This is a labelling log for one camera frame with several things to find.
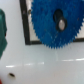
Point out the right metal peg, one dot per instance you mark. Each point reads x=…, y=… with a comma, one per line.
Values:
x=61, y=24

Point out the black framed peg base plate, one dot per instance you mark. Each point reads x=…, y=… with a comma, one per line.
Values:
x=27, y=23

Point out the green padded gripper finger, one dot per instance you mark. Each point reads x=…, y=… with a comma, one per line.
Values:
x=3, y=32

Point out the large blue gear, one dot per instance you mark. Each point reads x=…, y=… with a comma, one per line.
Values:
x=56, y=22

